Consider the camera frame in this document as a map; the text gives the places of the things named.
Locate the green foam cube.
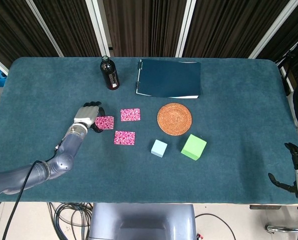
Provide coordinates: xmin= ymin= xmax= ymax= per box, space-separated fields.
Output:
xmin=180 ymin=133 xmax=208 ymax=161

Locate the light blue cube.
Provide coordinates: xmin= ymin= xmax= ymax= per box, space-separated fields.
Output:
xmin=151 ymin=139 xmax=168 ymax=159

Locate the grey robot torso base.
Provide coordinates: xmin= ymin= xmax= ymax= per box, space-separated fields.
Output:
xmin=88 ymin=203 xmax=197 ymax=240

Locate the pink patterned rectangular packet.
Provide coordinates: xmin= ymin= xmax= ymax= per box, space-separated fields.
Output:
xmin=94 ymin=115 xmax=115 ymax=131
xmin=120 ymin=107 xmax=141 ymax=123
xmin=113 ymin=130 xmax=136 ymax=146

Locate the black floor cable bundle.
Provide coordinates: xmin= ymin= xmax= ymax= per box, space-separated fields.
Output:
xmin=47 ymin=201 xmax=93 ymax=240

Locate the teal table cloth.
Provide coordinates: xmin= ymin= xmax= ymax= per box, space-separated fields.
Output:
xmin=0 ymin=56 xmax=298 ymax=205

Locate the black tripod stand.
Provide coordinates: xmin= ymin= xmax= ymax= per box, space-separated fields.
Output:
xmin=276 ymin=32 xmax=298 ymax=97

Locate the dark blue notebook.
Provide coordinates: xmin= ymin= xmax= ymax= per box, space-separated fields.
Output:
xmin=135 ymin=58 xmax=202 ymax=100

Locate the chrome tube foot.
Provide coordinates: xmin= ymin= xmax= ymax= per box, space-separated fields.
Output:
xmin=265 ymin=223 xmax=298 ymax=235

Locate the round woven rattan coaster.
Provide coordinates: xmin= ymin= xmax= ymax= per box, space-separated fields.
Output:
xmin=157 ymin=102 xmax=193 ymax=137

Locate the brown glass bottle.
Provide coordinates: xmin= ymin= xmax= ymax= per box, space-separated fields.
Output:
xmin=100 ymin=55 xmax=120 ymax=91

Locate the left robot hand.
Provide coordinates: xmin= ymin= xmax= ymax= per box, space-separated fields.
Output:
xmin=73 ymin=100 xmax=106 ymax=134

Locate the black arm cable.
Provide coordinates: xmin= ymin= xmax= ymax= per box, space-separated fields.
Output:
xmin=1 ymin=143 xmax=64 ymax=240

